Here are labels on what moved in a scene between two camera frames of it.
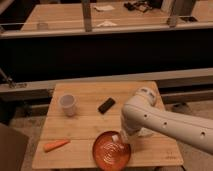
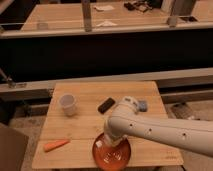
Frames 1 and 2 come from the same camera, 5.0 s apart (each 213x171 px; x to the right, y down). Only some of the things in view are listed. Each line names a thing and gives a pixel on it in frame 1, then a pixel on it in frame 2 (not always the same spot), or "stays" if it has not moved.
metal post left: (87, 15) stays
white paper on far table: (104, 7) stays
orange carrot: (54, 145) stays
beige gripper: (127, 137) -> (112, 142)
